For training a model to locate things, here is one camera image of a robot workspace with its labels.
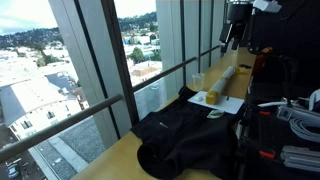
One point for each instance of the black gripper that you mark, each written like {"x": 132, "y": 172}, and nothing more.
{"x": 239, "y": 13}

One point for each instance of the black zip jersey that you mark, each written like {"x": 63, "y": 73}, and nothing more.
{"x": 186, "y": 133}

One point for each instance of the grey metal handrail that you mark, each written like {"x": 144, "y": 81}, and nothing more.
{"x": 60, "y": 125}
{"x": 163, "y": 73}
{"x": 210, "y": 50}

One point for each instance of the small black flat object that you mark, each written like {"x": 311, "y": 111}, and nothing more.
{"x": 245, "y": 66}

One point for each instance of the clear plastic cup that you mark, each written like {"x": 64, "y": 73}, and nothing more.
{"x": 198, "y": 81}

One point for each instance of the white paper sheet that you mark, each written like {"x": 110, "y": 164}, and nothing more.
{"x": 230, "y": 104}

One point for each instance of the one dollar bill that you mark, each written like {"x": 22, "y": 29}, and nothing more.
{"x": 215, "y": 114}

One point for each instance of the grey power strip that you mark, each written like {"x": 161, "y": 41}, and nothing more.
{"x": 296, "y": 114}

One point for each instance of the white power plug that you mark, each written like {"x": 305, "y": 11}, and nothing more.
{"x": 314, "y": 100}

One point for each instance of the aluminium extrusion bar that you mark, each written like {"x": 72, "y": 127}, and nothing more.
{"x": 300, "y": 158}

